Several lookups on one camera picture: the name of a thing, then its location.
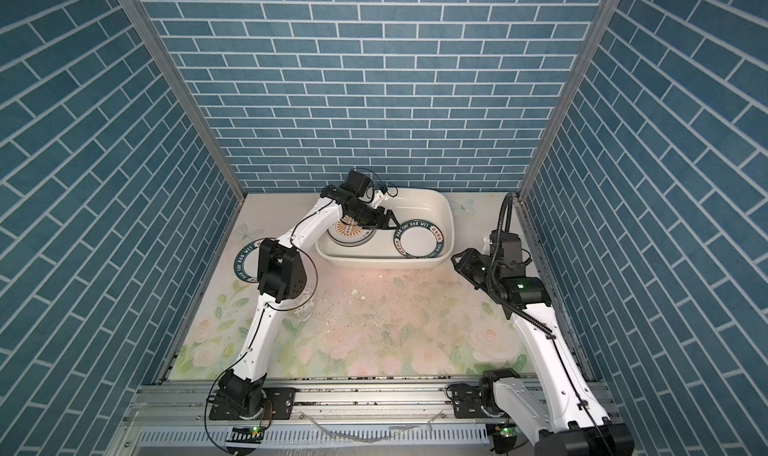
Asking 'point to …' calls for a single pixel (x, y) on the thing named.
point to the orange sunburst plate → (361, 236)
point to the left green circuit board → (248, 435)
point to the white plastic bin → (381, 251)
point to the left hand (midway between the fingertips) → (391, 224)
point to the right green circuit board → (505, 433)
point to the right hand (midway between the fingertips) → (453, 255)
